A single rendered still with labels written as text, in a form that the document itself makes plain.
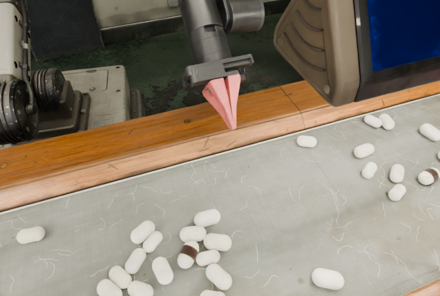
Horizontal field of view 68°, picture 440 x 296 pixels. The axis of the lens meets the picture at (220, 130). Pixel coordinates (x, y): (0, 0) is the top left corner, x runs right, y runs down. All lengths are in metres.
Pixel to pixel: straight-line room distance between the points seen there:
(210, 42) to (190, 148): 0.18
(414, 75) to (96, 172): 0.46
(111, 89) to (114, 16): 1.29
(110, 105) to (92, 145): 0.57
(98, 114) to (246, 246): 0.77
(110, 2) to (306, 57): 2.25
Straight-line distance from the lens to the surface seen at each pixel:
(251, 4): 0.55
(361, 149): 0.60
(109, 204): 0.54
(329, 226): 0.51
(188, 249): 0.45
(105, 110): 1.13
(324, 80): 0.20
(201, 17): 0.51
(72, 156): 0.59
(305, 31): 0.21
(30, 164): 0.60
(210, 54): 0.49
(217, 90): 0.47
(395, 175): 0.59
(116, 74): 1.29
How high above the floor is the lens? 1.16
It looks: 44 degrees down
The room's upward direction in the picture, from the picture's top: straight up
